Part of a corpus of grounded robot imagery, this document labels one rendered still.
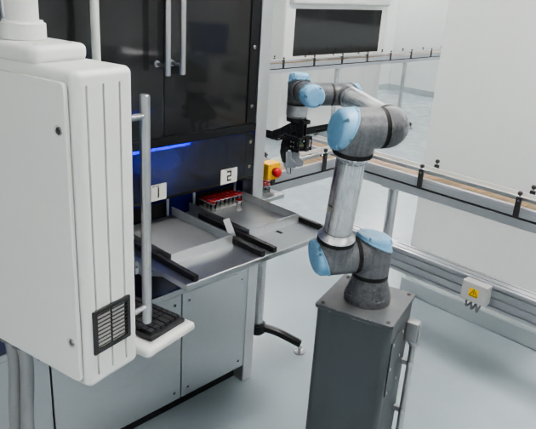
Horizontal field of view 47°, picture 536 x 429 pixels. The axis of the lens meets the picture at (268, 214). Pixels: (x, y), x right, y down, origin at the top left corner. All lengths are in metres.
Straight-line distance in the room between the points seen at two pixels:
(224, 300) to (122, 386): 0.53
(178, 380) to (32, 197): 1.37
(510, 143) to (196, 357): 1.88
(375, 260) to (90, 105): 1.01
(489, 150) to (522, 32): 0.59
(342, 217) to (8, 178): 0.90
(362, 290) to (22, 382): 1.03
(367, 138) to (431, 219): 2.00
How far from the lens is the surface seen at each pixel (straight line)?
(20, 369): 1.87
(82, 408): 2.41
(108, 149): 1.38
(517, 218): 2.72
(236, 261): 2.01
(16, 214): 1.53
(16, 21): 1.48
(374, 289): 1.97
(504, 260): 3.51
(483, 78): 3.39
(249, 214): 2.40
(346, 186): 1.76
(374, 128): 1.69
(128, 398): 2.51
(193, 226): 2.26
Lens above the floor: 1.74
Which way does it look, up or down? 21 degrees down
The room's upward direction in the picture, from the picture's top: 4 degrees clockwise
